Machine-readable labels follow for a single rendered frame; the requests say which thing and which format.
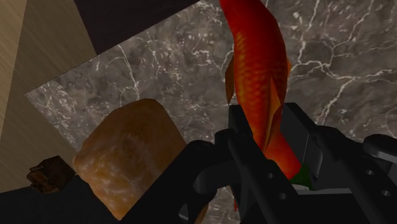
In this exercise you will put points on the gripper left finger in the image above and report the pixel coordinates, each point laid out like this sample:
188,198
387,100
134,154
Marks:
248,180

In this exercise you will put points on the orange goldfish figure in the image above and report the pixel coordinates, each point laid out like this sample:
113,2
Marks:
257,62

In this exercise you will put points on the brown bread loaf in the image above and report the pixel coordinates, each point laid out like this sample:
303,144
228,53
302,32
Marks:
124,149

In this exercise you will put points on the small dark brown lump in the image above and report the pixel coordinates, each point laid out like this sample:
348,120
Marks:
49,175

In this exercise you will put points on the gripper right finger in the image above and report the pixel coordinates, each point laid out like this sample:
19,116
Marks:
347,167

